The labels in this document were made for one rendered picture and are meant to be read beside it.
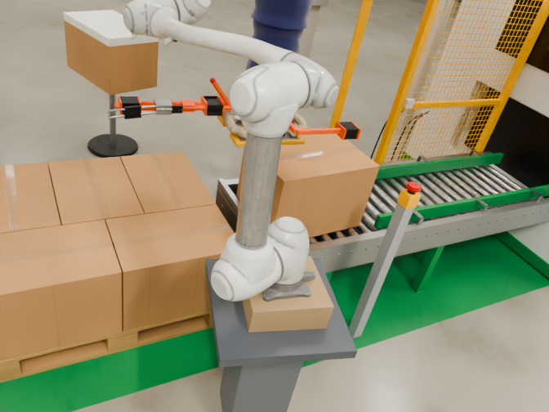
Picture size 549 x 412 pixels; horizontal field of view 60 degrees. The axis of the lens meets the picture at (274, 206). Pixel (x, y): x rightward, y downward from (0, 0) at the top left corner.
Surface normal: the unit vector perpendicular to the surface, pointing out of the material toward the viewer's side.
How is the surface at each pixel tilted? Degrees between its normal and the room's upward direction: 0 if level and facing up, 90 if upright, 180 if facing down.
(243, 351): 0
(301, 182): 90
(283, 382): 90
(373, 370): 0
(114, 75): 90
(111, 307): 90
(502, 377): 0
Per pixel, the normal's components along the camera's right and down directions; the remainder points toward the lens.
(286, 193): 0.49, 0.56
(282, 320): 0.21, 0.58
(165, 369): 0.18, -0.81
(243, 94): -0.67, 0.22
